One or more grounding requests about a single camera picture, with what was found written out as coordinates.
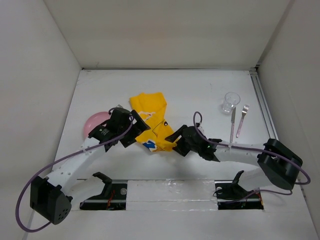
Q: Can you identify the yellow cartoon print cloth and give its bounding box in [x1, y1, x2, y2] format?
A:
[129, 92, 177, 152]

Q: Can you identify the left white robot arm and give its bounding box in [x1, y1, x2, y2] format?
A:
[30, 107, 150, 225]

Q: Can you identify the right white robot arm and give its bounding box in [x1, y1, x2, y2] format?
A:
[165, 123, 303, 202]

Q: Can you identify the pink round plate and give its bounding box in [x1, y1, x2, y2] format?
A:
[83, 111, 110, 139]

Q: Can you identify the clear drinking glass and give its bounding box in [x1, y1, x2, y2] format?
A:
[221, 92, 241, 113]

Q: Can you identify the knife with pink handle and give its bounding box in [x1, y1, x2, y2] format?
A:
[229, 108, 236, 143]

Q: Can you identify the fork with pink handle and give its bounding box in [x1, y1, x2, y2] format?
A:
[236, 104, 250, 138]

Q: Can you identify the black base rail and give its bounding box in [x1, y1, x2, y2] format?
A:
[80, 179, 262, 212]

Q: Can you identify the aluminium side rail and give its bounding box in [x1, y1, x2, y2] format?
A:
[249, 65, 308, 201]

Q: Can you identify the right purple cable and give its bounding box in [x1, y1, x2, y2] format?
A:
[192, 111, 311, 203]

